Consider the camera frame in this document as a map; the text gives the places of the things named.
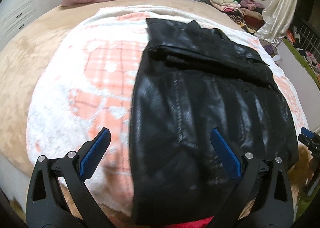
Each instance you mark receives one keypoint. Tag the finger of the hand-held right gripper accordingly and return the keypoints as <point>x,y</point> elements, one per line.
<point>308,142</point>
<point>307,132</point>

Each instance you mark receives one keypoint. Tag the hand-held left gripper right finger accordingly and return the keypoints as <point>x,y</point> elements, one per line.
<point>226,154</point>

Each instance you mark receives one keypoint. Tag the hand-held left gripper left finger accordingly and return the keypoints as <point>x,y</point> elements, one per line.
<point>96,152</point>

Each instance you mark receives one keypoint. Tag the black leather jacket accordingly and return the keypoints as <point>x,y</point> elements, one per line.
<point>200,108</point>

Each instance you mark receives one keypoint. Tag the heap of clothes under curtain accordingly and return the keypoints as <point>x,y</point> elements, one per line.
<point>271,50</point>

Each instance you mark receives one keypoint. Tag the black crate with clothes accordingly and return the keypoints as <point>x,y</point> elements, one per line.
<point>308,40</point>

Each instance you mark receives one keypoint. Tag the pile of folded clothes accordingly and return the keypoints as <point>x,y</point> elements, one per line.
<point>232,6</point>

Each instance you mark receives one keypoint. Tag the red cloth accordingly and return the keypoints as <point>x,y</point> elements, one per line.
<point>192,223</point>

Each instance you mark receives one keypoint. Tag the white and orange fleece blanket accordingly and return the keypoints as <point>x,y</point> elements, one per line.
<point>95,73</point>

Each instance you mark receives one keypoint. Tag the green ledge cover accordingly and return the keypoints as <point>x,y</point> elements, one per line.
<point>297,53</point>

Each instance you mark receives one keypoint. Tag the cream satin curtain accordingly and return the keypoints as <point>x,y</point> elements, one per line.
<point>277,13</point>

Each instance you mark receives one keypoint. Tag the white wardrobe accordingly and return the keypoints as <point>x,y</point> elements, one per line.
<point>20,3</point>

